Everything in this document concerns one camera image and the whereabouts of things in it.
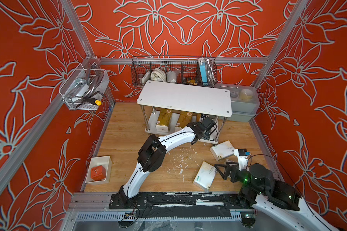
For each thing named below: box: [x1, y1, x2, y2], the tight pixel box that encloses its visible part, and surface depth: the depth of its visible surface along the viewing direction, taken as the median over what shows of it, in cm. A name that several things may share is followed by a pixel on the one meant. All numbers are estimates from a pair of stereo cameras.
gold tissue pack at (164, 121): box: [156, 108, 173, 133], surface depth 94 cm
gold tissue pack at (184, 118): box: [175, 111, 193, 129], surface depth 95 cm
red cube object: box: [90, 165, 107, 181], surface depth 79 cm
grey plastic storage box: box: [214, 83, 261, 123], surface depth 100 cm
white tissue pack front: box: [192, 160, 218, 192], surface depth 78 cm
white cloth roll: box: [150, 67, 167, 82], surface depth 91 cm
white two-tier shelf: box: [136, 80, 233, 145], surface depth 78 cm
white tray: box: [84, 155, 113, 185], surface depth 80 cm
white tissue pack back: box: [209, 140, 235, 162], surface depth 90 cm
